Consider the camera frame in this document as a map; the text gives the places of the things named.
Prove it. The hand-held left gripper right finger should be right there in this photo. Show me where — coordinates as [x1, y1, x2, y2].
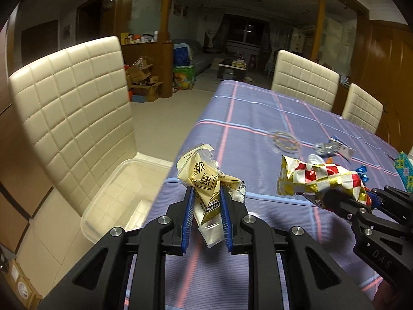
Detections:
[220, 189, 375, 310]

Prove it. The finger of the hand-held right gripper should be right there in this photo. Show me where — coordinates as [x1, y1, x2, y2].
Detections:
[368, 185, 413, 214]
[318, 188, 369, 222]

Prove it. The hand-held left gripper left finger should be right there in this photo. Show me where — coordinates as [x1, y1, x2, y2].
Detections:
[39, 185, 197, 310]

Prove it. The pale printed snack packet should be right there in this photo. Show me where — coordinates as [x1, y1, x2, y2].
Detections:
[177, 144, 247, 249]

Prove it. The red gold checkered snack wrapper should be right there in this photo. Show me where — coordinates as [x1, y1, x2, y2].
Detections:
[276, 155, 371, 214]

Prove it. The clear plastic container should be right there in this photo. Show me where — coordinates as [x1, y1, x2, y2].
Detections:
[79, 158, 175, 243]

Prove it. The beaded blue tissue box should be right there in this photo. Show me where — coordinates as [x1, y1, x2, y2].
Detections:
[394, 151, 413, 194]

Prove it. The blue foil wrapper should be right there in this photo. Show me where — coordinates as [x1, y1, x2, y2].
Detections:
[355, 165, 371, 183]

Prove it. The silver crumpled wrapper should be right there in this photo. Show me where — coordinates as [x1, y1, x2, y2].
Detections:
[329, 136, 355, 160]

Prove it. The silver blister pack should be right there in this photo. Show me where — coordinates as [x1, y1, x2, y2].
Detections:
[314, 142, 339, 156]

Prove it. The round clear plastic lid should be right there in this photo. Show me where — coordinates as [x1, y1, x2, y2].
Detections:
[265, 130, 302, 153]

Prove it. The cream quilted dining chair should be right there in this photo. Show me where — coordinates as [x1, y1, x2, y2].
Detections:
[271, 50, 340, 112]
[9, 36, 176, 230]
[341, 83, 384, 134]

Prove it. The blue plaid tablecloth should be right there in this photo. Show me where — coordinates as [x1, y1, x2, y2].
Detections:
[124, 80, 413, 310]

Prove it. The brown wooden double door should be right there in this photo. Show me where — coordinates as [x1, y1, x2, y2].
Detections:
[355, 16, 413, 156]

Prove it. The colourful printed bag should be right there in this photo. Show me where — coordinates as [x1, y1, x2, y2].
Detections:
[172, 65, 196, 91]

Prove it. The pile of cardboard boxes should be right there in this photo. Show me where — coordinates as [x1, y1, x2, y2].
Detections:
[124, 56, 163, 102]

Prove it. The coffee table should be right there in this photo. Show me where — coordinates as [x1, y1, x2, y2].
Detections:
[219, 59, 249, 80]

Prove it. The grey sofa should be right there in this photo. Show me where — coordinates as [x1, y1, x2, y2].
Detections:
[174, 39, 223, 75]

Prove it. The low wooden cabinet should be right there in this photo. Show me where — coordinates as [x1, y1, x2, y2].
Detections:
[122, 40, 175, 99]

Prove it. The blue bedding bag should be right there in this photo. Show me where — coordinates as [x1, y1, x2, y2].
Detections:
[173, 46, 191, 67]

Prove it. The white standing air conditioner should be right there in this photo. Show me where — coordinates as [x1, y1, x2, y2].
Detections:
[292, 27, 305, 52]

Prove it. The sheer curtain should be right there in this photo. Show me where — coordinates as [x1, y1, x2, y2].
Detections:
[203, 8, 223, 49]
[269, 19, 292, 55]

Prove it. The row of bottles and jars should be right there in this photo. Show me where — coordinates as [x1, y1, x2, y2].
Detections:
[121, 32, 158, 44]

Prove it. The dark window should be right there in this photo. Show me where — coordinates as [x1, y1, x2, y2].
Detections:
[223, 14, 270, 52]

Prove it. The dark wooden door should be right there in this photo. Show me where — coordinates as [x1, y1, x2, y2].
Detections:
[19, 19, 60, 68]

